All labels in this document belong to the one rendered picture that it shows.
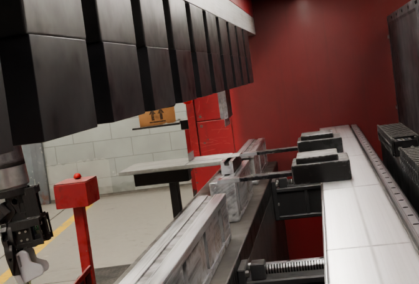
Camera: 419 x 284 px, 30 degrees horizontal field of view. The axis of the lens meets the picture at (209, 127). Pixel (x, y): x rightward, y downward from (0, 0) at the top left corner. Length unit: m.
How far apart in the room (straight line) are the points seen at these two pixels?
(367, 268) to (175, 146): 8.24
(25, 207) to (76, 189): 2.20
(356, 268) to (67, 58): 0.39
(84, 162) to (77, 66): 8.55
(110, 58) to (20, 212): 0.82
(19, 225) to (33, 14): 0.99
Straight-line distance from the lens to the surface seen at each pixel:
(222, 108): 1.96
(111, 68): 0.79
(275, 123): 2.86
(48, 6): 0.64
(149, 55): 0.98
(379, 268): 0.85
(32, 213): 1.57
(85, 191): 3.75
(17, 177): 1.55
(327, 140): 1.94
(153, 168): 1.97
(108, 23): 0.81
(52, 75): 0.62
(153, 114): 4.22
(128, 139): 9.11
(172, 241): 1.20
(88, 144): 9.19
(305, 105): 2.85
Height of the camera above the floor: 1.21
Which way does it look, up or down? 4 degrees down
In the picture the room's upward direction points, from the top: 7 degrees counter-clockwise
